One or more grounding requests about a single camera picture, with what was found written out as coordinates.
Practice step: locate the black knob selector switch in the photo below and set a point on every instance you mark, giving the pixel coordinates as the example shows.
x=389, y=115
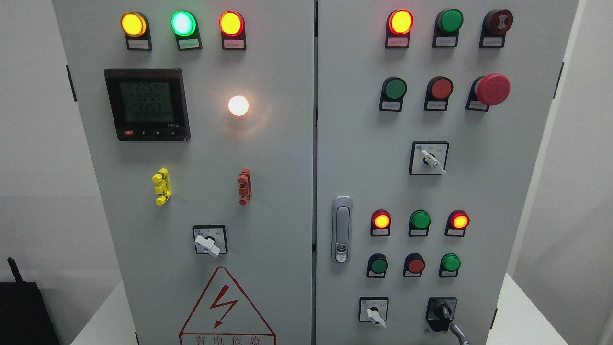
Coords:
x=440, y=312

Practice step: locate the red terminal connector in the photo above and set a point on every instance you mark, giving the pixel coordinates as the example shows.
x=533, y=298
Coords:
x=245, y=189

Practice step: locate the red lit lamp lower left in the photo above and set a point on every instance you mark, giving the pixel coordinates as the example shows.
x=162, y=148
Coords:
x=380, y=223

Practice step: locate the red lit lamp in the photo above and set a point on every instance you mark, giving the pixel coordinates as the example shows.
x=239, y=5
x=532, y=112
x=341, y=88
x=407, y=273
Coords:
x=380, y=223
x=398, y=29

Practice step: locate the white glowing lamp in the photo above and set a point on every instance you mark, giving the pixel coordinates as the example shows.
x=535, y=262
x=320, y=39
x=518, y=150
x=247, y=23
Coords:
x=238, y=105

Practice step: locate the green push button lower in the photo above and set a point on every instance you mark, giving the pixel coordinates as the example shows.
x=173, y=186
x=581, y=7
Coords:
x=377, y=266

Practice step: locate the green push button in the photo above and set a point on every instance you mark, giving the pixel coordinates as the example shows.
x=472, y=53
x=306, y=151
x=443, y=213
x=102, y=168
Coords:
x=377, y=266
x=392, y=92

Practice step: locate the green push button upper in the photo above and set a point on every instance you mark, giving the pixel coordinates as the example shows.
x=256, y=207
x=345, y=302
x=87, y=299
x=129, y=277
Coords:
x=392, y=92

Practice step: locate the left grey cabinet door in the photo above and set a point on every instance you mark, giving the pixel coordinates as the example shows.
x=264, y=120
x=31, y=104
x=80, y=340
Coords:
x=269, y=240

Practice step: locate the grey cabinet door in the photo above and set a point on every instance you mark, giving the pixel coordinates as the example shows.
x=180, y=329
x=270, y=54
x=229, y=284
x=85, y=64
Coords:
x=269, y=240
x=364, y=153

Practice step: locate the green lamp lower middle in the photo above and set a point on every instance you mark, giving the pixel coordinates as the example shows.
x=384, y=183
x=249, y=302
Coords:
x=419, y=223

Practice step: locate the right grey cabinet door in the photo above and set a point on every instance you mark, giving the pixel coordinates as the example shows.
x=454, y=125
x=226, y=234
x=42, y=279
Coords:
x=364, y=153

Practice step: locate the red push button lower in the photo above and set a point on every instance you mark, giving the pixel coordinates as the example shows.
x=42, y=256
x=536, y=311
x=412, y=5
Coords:
x=414, y=265

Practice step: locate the red push button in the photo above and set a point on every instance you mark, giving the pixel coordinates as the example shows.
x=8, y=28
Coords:
x=437, y=94
x=414, y=265

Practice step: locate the yellow terminal connector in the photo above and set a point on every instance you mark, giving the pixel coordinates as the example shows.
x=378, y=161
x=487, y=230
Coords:
x=162, y=188

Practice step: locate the red push button upper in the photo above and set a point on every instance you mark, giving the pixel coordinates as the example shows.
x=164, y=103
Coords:
x=437, y=94

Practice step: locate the red lamp lower right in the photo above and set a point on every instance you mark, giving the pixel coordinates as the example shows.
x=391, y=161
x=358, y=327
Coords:
x=457, y=223

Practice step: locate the red lightning warning sticker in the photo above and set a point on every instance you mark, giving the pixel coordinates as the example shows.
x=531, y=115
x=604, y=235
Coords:
x=225, y=315

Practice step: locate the red lit lamp left door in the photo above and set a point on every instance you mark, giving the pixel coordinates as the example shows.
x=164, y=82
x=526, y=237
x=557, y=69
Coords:
x=233, y=34

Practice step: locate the green lamp bottom right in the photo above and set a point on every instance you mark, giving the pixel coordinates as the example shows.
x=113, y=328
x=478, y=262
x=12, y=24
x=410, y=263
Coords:
x=449, y=266

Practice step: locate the black digital power meter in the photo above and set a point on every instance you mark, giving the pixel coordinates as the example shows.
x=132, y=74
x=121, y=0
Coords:
x=148, y=104

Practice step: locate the red lit lamp right top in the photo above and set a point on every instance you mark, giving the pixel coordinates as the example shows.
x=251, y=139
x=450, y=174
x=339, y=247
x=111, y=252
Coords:
x=398, y=29

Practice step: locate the green lit indicator lamp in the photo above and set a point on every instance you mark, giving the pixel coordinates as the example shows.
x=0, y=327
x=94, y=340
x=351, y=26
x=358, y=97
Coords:
x=186, y=30

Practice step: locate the red emergency stop button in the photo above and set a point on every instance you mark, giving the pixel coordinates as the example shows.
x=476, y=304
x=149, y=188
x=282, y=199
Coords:
x=487, y=91

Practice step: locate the green lamp right top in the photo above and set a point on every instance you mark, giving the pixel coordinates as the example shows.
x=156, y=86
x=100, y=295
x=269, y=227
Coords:
x=447, y=25

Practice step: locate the yellow indicator lamp top left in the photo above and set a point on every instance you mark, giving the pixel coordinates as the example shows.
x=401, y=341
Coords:
x=136, y=29

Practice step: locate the dark red buzzer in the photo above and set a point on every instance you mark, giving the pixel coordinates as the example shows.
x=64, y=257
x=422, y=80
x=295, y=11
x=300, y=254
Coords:
x=495, y=25

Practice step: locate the black device with antenna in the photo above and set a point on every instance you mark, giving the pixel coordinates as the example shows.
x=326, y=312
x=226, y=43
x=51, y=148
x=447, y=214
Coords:
x=24, y=319

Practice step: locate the silver door lock handle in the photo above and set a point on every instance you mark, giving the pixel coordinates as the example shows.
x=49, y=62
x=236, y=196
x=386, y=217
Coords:
x=341, y=228

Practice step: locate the white selector switch left door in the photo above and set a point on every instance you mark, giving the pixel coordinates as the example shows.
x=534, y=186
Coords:
x=210, y=239

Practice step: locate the white selector switch upper right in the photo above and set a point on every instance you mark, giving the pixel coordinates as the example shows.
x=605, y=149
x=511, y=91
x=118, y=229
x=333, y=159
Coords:
x=428, y=158

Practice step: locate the white selector switch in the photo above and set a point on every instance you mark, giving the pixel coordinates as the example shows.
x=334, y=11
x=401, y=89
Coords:
x=374, y=310
x=428, y=158

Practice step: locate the white selector switch bottom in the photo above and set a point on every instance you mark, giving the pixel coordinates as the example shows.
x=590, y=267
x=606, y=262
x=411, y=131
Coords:
x=374, y=310

